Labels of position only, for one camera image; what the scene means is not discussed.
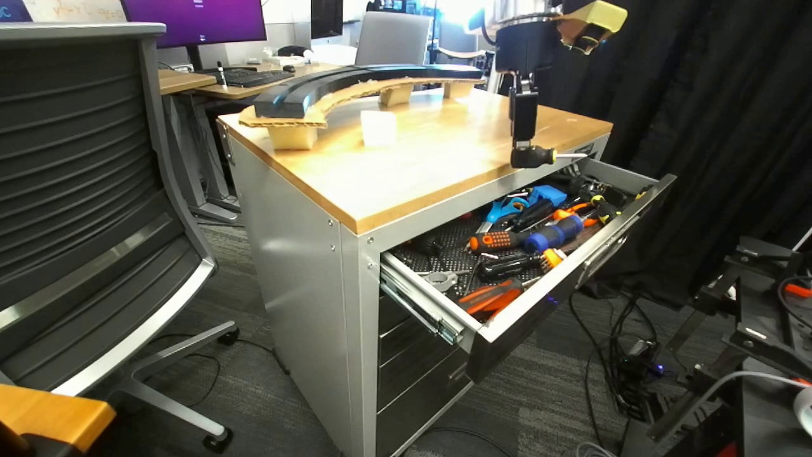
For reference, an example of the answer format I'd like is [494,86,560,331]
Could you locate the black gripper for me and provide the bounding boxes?
[493,13,563,147]

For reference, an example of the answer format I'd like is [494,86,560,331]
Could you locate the grey metal open drawer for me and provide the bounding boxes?
[377,158,679,384]

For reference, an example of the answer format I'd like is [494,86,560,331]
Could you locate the white plastic cup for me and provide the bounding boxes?
[358,109,400,153]

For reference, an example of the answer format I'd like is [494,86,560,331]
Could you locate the grey background office chair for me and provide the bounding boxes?
[353,10,435,68]

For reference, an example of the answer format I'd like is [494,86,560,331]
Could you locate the black curtain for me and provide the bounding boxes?
[541,0,812,308]

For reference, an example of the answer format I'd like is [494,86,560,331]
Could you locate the black curved track piece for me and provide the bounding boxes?
[252,63,485,123]

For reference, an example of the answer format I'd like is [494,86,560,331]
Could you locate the dark computer monitor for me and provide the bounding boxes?
[306,0,344,40]

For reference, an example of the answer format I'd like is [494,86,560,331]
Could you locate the grey wood-topped tool cabinet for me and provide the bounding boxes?
[215,86,616,457]

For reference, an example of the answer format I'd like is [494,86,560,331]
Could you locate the wooden curved track support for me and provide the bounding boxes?
[235,77,479,156]

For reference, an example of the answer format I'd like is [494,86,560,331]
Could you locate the black keyboard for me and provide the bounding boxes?
[220,67,294,88]

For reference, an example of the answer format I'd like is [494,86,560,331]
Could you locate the black equipment stand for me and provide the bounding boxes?
[648,225,812,457]

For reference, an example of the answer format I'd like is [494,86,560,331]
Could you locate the purple screen monitor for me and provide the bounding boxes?
[119,0,270,51]

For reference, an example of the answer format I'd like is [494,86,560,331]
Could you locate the wooden office desk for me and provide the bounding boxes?
[154,58,341,223]

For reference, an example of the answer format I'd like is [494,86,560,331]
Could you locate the white round lamp base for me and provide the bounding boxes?
[791,387,812,440]

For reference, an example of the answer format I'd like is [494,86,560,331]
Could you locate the grey mesh office chair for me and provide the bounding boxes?
[0,20,242,453]

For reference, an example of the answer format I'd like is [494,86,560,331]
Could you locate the orange wooden armrest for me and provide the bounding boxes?
[0,384,119,457]

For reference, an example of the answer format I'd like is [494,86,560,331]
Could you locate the blue handled pliers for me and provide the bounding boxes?
[475,182,570,237]

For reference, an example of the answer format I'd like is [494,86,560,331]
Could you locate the slim orange handled tool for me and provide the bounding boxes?
[545,199,603,225]

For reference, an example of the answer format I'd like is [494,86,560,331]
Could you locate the blue handled screwdriver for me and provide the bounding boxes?
[520,213,589,256]

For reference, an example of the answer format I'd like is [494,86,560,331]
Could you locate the orange black handled screwdriver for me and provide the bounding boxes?
[465,229,520,256]

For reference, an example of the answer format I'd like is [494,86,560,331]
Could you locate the yellow black handled screwdriver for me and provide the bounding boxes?
[475,246,569,284]

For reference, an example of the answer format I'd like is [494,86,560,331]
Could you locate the red handled pliers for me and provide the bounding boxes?
[454,276,527,323]

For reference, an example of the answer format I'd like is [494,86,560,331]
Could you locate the black floor cables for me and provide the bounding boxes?
[563,289,679,457]

